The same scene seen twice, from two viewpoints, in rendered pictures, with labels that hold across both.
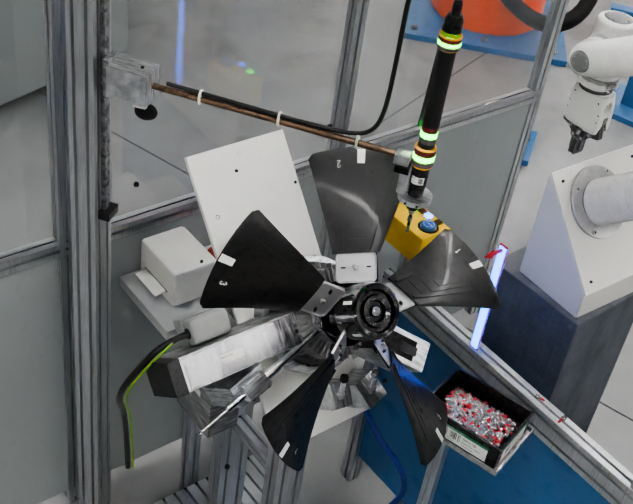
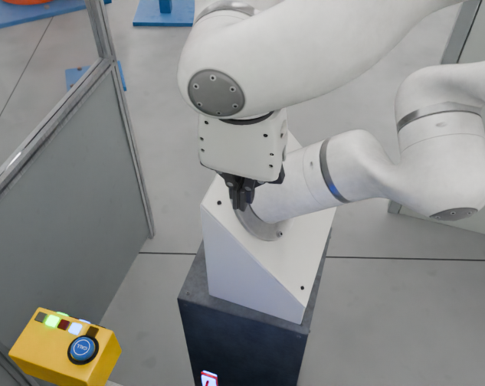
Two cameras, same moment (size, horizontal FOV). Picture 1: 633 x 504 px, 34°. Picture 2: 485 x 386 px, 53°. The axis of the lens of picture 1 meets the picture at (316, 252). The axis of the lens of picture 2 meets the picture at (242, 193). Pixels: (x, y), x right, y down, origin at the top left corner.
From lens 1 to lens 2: 1.89 m
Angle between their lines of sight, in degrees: 24
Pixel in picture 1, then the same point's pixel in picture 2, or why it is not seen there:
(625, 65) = (342, 63)
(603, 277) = (308, 269)
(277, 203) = not seen: outside the picture
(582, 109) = (236, 151)
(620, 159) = not seen: hidden behind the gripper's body
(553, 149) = (136, 67)
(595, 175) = not seen: hidden behind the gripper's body
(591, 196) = (260, 201)
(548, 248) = (236, 274)
